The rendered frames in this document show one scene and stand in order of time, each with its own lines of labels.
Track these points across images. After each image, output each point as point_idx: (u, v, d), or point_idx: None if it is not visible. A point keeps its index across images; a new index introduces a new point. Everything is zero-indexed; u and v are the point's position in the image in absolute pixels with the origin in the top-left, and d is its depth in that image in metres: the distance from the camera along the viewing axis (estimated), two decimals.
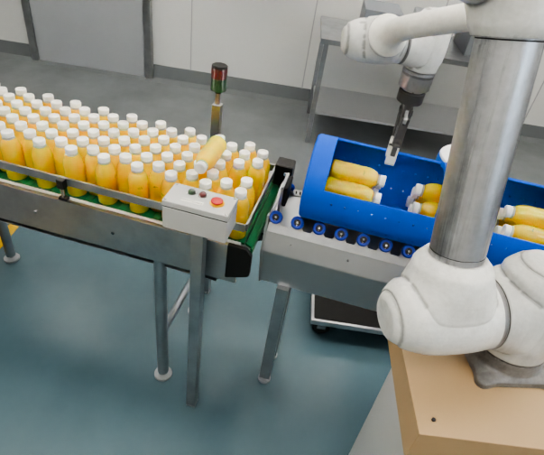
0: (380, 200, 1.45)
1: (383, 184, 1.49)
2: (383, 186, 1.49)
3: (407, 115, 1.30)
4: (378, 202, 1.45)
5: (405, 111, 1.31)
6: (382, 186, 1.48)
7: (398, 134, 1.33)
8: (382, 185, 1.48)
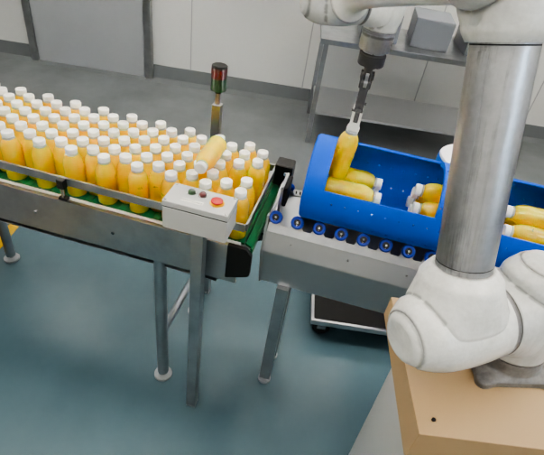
0: (380, 200, 1.45)
1: None
2: (357, 128, 1.39)
3: (367, 78, 1.26)
4: (378, 202, 1.45)
5: (365, 74, 1.27)
6: None
7: (359, 98, 1.29)
8: None
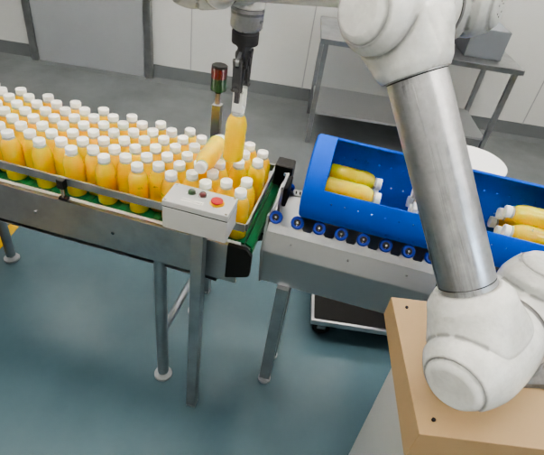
0: (380, 200, 1.45)
1: None
2: (241, 109, 1.38)
3: (239, 57, 1.25)
4: (378, 202, 1.45)
5: (238, 52, 1.25)
6: None
7: (234, 78, 1.28)
8: None
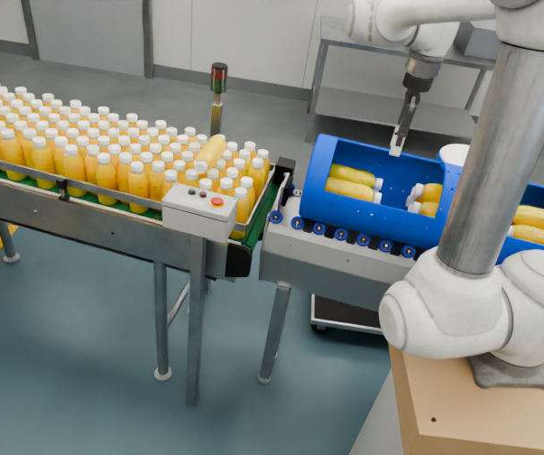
0: (380, 200, 1.45)
1: (233, 171, 1.52)
2: (235, 172, 1.52)
3: (414, 101, 1.22)
4: (378, 202, 1.45)
5: (411, 97, 1.22)
6: (234, 173, 1.51)
7: (404, 122, 1.24)
8: (232, 174, 1.51)
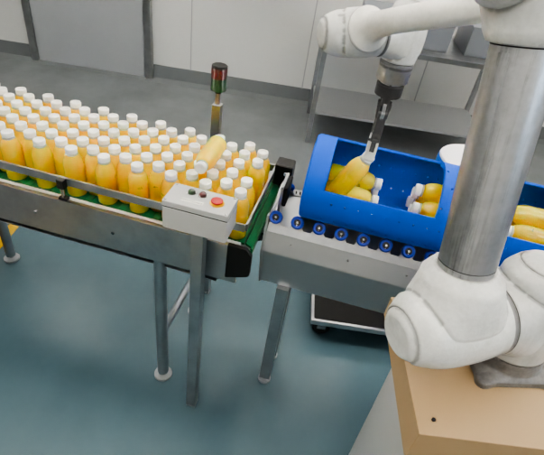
0: None
1: (233, 171, 1.52)
2: (235, 172, 1.52)
3: (384, 108, 1.25)
4: None
5: (383, 105, 1.25)
6: (234, 173, 1.51)
7: (376, 128, 1.28)
8: (232, 174, 1.51)
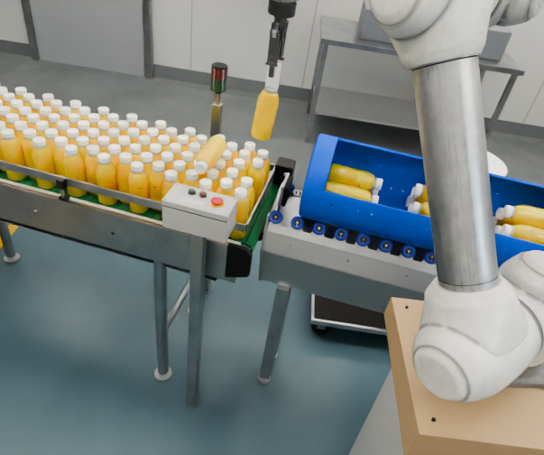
0: None
1: (233, 171, 1.52)
2: (235, 172, 1.52)
3: (276, 27, 1.22)
4: None
5: (275, 23, 1.22)
6: (234, 173, 1.51)
7: (270, 49, 1.25)
8: (232, 174, 1.51)
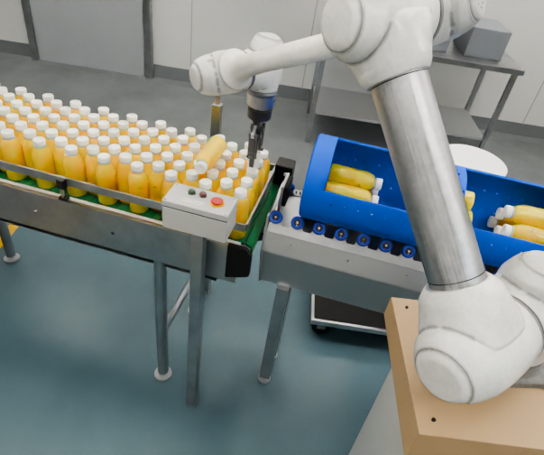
0: None
1: (233, 171, 1.52)
2: (235, 172, 1.52)
3: (254, 130, 1.40)
4: None
5: (253, 126, 1.41)
6: (234, 173, 1.51)
7: (249, 147, 1.43)
8: (232, 174, 1.51)
